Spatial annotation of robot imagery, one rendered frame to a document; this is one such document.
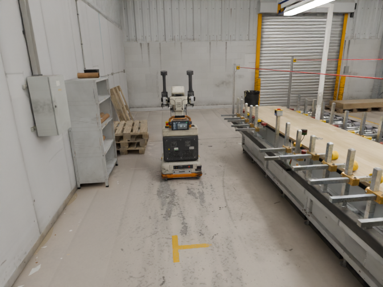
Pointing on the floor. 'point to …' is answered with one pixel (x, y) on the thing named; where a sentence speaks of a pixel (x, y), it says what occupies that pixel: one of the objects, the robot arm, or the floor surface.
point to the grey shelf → (91, 129)
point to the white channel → (323, 48)
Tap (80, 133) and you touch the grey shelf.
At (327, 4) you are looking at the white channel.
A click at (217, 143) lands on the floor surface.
